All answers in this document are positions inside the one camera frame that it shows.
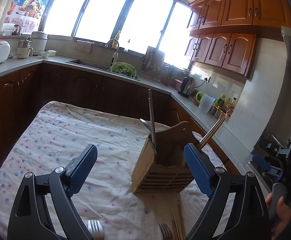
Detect plain steel chopstick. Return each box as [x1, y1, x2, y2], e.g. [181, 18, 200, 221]
[199, 119, 227, 151]
[197, 117, 224, 148]

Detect dark metal pot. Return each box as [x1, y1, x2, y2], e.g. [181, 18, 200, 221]
[11, 25, 26, 36]

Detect white plastic jug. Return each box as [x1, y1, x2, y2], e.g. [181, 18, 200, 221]
[198, 93, 216, 115]

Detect green plastic container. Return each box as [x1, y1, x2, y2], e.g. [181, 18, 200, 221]
[194, 91, 205, 106]

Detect row of spice jars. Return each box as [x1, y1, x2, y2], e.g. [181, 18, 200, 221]
[210, 105, 231, 124]

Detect wooden chopstick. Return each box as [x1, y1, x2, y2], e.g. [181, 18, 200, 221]
[177, 202, 187, 240]

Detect wooden upper cabinets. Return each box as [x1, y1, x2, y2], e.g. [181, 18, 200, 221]
[184, 0, 291, 78]

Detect white dish towel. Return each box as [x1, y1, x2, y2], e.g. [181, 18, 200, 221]
[75, 40, 95, 54]

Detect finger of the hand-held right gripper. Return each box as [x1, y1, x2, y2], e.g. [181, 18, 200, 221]
[264, 166, 284, 182]
[252, 136, 280, 172]

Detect dark chopstick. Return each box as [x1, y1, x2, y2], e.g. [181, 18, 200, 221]
[171, 212, 182, 240]

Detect green label oil bottle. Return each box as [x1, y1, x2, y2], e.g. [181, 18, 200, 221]
[215, 93, 226, 111]

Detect large kitchen window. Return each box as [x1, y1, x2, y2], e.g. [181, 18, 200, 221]
[41, 0, 194, 61]

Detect grey kitchen countertop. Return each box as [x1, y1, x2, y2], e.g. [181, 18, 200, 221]
[0, 54, 261, 171]

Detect dark wooden lower cabinets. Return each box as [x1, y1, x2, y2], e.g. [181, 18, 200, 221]
[0, 63, 239, 181]

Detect steel fork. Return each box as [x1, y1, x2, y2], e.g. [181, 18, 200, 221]
[159, 223, 173, 240]
[88, 219, 105, 240]

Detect white steamer pot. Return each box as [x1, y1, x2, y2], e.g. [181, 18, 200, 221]
[30, 31, 48, 56]

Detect dark electric kettle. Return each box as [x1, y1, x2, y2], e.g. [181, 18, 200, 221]
[177, 76, 195, 99]

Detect white storage box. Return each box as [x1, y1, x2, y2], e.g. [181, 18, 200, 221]
[1, 23, 15, 37]

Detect dark sauce bottle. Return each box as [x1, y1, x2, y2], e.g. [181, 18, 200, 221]
[226, 97, 237, 118]

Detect white floral tablecloth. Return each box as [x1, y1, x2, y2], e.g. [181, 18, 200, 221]
[0, 101, 230, 240]

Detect dish drying rack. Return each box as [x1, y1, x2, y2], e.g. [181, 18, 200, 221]
[141, 45, 165, 76]

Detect countertop tool holder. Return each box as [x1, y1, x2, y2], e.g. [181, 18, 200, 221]
[164, 63, 176, 86]

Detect steel kitchen sink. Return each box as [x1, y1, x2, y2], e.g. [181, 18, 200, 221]
[66, 59, 140, 81]

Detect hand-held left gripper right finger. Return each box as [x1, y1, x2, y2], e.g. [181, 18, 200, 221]
[183, 143, 271, 240]

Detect green colander with vegetables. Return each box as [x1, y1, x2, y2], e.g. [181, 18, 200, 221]
[110, 62, 138, 79]

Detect tropical fruit wall poster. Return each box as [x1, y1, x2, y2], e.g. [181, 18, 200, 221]
[6, 0, 61, 32]

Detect white blender jug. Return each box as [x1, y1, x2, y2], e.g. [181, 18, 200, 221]
[16, 38, 34, 59]

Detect yellow soap bottle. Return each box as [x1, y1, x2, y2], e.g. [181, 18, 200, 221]
[111, 30, 122, 50]

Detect curved steel faucet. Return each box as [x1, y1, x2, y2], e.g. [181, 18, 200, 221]
[105, 38, 120, 72]

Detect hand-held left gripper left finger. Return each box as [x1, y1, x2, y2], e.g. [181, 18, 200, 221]
[7, 144, 98, 240]

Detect person's right hand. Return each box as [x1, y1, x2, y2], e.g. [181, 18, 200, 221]
[265, 194, 291, 240]

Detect wooden utensil holder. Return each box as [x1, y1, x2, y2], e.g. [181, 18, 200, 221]
[132, 121, 195, 194]

